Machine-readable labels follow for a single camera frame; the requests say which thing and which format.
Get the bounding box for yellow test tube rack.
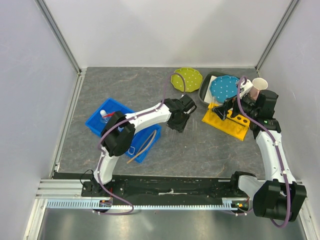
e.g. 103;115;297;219
202;103;250;141

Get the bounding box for pink mug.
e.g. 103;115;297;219
249;77;268;101

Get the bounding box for squeeze bottle red cap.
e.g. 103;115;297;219
107;112;126;131

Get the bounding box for dark green tray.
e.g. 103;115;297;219
198;71;235;108

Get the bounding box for blue dotted plate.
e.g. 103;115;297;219
209;75;239;103

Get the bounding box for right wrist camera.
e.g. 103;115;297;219
239;79;253;99

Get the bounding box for green dotted plate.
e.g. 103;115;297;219
170;67;203;93

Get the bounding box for tan rubber tube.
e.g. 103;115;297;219
126;130;157;164

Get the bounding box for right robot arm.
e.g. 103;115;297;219
212;90;307;228

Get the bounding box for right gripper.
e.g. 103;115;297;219
211;89;259;121

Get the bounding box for metal crucible tongs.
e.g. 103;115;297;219
127;146;136;156

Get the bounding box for cable duct rail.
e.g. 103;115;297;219
46;199;239;211

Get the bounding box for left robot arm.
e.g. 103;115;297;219
92;94;197;197

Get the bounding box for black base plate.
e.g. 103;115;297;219
53;170;251;210

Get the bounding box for blue plastic compartment bin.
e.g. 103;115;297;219
85;98;162;163

